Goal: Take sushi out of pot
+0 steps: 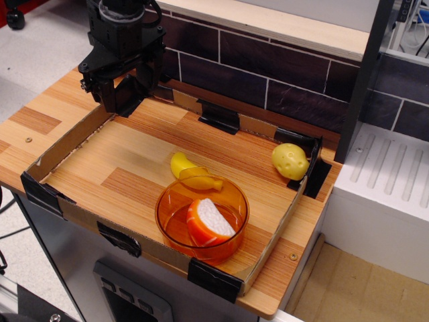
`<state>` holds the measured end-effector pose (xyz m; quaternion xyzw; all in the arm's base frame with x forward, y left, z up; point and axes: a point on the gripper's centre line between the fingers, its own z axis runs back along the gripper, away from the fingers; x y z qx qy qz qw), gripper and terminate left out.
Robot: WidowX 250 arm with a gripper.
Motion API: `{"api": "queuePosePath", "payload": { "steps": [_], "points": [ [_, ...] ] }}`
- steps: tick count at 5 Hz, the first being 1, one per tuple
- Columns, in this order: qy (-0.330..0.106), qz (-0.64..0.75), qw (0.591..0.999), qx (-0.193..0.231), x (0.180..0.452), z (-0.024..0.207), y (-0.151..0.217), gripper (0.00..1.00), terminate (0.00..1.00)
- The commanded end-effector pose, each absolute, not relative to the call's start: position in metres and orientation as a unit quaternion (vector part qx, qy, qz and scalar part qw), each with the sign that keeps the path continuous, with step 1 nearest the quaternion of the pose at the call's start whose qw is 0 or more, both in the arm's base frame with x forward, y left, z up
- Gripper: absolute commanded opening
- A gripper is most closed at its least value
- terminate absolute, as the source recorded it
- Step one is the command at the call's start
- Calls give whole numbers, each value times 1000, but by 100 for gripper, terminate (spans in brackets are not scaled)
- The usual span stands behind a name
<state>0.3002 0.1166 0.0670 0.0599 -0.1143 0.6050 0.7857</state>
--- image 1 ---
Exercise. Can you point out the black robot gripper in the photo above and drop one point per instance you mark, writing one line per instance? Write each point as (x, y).
(122, 40)

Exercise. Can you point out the orange white toy sushi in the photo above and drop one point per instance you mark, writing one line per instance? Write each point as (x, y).
(206, 225)

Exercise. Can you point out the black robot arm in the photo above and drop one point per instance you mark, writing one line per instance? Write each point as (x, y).
(127, 100)

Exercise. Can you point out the transparent orange plastic pot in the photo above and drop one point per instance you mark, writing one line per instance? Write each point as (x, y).
(171, 210)

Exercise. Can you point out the cardboard fence with black tape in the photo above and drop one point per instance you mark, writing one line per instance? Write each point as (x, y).
(99, 177)

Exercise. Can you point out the yellow toy banana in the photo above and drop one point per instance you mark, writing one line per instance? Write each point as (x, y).
(193, 176)

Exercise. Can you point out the black caster wheel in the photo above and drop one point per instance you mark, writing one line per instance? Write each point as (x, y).
(14, 17)

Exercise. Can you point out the light wooden shelf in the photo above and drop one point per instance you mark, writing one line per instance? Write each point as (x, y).
(295, 30)

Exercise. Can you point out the yellow toy potato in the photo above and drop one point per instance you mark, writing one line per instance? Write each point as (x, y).
(290, 161)

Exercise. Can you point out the grey oven control panel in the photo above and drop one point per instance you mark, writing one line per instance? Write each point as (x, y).
(128, 300)

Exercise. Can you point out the white toy sink drainboard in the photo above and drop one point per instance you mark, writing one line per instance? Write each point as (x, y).
(378, 209)

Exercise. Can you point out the dark grey vertical post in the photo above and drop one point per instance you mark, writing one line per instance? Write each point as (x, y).
(351, 124)

